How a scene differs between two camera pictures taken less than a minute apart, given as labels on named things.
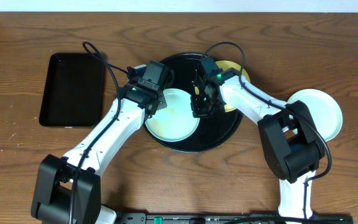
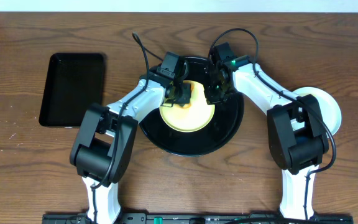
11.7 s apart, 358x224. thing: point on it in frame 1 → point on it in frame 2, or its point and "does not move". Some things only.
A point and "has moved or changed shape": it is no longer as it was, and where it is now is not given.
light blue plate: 326,114 does not move
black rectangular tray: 73,91 does not move
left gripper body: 158,100 → 175,93
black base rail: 234,218 does not move
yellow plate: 225,65 has moved or changed shape
